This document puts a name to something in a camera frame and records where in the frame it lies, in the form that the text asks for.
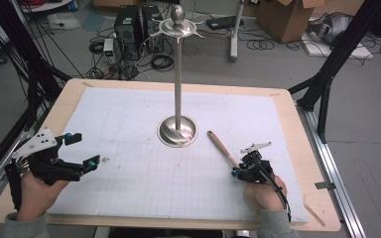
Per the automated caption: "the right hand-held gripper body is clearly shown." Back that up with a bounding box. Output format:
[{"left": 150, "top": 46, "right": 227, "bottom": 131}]
[{"left": 240, "top": 142, "right": 274, "bottom": 183}]

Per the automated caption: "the grey metal bracket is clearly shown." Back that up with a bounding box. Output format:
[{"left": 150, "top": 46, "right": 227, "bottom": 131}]
[{"left": 315, "top": 180, "right": 337, "bottom": 191}]

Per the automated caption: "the white stand leg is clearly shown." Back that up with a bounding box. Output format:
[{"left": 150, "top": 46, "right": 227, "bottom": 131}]
[{"left": 229, "top": 0, "right": 246, "bottom": 63}]

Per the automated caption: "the round white table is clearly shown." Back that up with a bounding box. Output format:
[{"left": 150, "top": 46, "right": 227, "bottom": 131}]
[{"left": 19, "top": 0, "right": 73, "bottom": 14}]

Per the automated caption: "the grey bag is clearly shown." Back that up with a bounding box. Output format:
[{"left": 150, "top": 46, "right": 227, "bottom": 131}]
[{"left": 307, "top": 12, "right": 353, "bottom": 46}]

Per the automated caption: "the white grid mat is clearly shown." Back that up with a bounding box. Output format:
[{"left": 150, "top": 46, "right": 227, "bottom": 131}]
[{"left": 48, "top": 86, "right": 310, "bottom": 223}]

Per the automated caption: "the black strap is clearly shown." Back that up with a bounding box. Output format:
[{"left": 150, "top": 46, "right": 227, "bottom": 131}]
[{"left": 3, "top": 162, "right": 24, "bottom": 212}]

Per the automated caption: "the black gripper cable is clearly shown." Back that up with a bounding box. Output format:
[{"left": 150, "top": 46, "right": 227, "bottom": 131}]
[{"left": 249, "top": 155, "right": 293, "bottom": 223}]

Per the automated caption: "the wooden spatula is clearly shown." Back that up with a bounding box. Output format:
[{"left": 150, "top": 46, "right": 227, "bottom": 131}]
[{"left": 206, "top": 130, "right": 242, "bottom": 170}]

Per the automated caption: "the person's left hand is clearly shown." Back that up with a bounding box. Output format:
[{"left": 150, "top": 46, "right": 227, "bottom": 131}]
[{"left": 15, "top": 171, "right": 70, "bottom": 222}]

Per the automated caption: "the white power adapter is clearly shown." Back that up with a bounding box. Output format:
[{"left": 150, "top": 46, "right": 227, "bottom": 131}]
[{"left": 102, "top": 38, "right": 116, "bottom": 64}]

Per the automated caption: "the cardboard box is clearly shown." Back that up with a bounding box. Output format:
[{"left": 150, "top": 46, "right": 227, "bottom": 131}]
[{"left": 256, "top": 0, "right": 326, "bottom": 44}]

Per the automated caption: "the black flat device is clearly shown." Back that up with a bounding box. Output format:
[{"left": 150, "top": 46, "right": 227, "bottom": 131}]
[{"left": 206, "top": 15, "right": 245, "bottom": 32}]

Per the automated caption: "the black computer tower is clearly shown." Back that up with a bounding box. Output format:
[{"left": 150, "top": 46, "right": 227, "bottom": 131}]
[
  {"left": 113, "top": 4, "right": 144, "bottom": 61},
  {"left": 141, "top": 4, "right": 165, "bottom": 54}
]

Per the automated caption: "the steel utensil stand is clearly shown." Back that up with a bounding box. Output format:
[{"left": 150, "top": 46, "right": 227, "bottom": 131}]
[{"left": 151, "top": 4, "right": 206, "bottom": 149}]

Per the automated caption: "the thin wooden strip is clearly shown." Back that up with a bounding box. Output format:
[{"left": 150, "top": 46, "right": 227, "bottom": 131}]
[{"left": 304, "top": 202, "right": 327, "bottom": 228}]

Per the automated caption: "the clear plastic bag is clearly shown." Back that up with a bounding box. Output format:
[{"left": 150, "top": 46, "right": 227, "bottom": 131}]
[{"left": 48, "top": 12, "right": 80, "bottom": 31}]

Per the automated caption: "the white board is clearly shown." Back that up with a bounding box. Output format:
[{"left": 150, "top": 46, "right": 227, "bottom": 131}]
[{"left": 301, "top": 41, "right": 375, "bottom": 60}]

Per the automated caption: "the black metal frame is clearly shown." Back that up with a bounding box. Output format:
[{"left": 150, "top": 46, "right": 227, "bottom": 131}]
[
  {"left": 287, "top": 0, "right": 381, "bottom": 145},
  {"left": 0, "top": 0, "right": 72, "bottom": 133}
]

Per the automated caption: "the person's right hand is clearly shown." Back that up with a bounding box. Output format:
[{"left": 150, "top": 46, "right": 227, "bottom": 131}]
[{"left": 243, "top": 175, "right": 289, "bottom": 212}]

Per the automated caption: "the coil of black cable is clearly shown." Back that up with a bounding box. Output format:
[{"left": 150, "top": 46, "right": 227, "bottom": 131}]
[{"left": 150, "top": 53, "right": 176, "bottom": 72}]

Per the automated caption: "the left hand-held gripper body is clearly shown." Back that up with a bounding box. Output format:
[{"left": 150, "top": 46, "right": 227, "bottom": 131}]
[{"left": 12, "top": 127, "right": 82, "bottom": 186}]

